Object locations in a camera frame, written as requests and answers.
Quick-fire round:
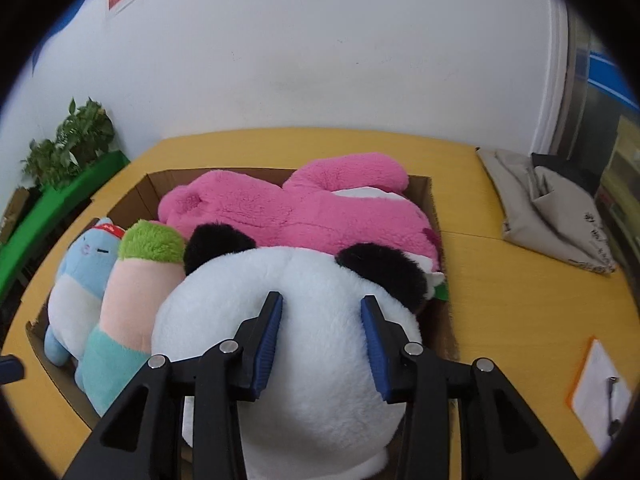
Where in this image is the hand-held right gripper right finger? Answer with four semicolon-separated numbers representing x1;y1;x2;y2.
360;295;578;480

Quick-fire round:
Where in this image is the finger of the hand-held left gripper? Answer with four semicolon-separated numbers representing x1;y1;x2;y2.
0;355;24;385

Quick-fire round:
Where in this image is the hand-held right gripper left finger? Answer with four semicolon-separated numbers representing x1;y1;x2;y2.
65;291;284;480

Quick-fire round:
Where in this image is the white panda plush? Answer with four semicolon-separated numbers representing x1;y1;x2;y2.
151;222;431;480

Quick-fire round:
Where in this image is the blue plush cat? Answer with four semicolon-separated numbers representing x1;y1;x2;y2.
42;217;126;392

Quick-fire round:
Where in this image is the green-haired plush doll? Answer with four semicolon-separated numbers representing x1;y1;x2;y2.
80;219;187;418

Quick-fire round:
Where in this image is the pink plush bear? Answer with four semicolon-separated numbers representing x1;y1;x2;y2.
157;152;448;302

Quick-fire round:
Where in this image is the cardboard box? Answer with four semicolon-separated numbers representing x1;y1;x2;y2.
25;170;461;461

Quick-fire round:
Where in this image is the green planter box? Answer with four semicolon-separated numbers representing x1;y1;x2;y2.
0;150;132;272

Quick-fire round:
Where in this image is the grey cloth bag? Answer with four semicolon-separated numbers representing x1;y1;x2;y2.
475;147;618;275

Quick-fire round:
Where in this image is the white paper sheet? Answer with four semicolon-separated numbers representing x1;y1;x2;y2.
567;337;634;456

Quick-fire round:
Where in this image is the green potted plant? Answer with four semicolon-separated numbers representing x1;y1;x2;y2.
21;97;117;191

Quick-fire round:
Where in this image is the silver pen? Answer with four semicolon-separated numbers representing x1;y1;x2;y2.
605;376;624;436

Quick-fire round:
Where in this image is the metal shelf rack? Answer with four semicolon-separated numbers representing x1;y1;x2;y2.
597;115;640;261

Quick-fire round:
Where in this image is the blue window banner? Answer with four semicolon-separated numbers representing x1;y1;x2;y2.
587;52;640;111

